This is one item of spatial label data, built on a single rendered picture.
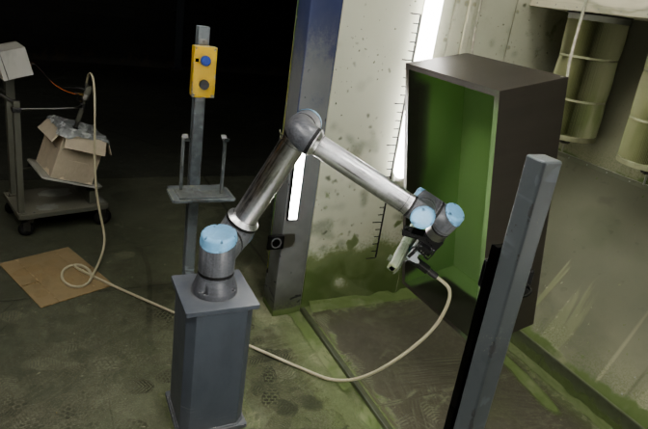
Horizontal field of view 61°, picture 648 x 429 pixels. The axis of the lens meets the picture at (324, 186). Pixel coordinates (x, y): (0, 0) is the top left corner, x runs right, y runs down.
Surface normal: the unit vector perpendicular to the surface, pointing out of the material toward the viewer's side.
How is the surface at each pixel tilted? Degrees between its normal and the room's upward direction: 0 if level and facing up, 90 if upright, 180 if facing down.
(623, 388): 57
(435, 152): 90
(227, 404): 90
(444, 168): 90
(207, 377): 90
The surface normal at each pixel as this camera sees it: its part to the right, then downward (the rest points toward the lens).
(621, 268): -0.68, -0.49
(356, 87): 0.42, 0.36
